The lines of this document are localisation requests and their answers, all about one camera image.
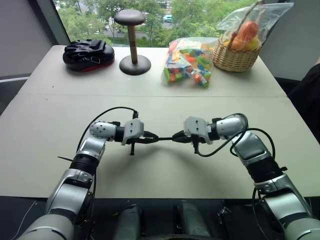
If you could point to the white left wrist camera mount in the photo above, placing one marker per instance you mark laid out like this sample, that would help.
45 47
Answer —
133 128

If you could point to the black bag with red trim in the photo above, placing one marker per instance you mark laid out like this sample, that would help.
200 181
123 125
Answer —
87 55

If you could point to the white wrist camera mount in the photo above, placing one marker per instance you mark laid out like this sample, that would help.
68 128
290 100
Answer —
133 128
196 126

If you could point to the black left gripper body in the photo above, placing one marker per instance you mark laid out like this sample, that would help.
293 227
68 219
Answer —
132 143

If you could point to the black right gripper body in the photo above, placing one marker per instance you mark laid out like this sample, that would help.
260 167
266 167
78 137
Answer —
196 141

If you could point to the yellow toy fruit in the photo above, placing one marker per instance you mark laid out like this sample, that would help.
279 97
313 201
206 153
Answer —
255 44

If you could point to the dark rounded shape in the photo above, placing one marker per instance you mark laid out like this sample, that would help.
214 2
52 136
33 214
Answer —
310 100

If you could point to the grey rounded shape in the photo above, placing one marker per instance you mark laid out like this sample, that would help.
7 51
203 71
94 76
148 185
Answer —
130 222
192 220

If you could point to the clear plastic bag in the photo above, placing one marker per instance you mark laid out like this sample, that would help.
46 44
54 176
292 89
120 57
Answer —
272 17

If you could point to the brown wooden hat stand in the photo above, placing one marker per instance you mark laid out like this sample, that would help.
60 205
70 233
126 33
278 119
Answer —
132 37

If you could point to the woven wicker basket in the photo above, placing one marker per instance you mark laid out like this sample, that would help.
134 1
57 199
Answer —
232 58

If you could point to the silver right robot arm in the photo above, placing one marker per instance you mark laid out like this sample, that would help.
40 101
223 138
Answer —
252 147

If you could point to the orange toy fruit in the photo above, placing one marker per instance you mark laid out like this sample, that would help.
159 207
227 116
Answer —
246 30

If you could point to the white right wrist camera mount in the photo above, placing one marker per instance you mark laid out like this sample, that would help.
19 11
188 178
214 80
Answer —
196 126

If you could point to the clear bag of colourful blocks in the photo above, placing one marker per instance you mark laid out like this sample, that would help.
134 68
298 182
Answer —
185 65

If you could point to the thin black marker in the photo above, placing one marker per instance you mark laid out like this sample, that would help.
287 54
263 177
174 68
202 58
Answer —
165 138

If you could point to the black zip tie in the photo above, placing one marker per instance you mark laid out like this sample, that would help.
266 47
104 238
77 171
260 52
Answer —
66 158

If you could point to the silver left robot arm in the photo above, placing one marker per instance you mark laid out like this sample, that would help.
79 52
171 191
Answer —
65 190

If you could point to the dark window frame post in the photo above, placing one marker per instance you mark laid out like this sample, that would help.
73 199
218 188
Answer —
60 20

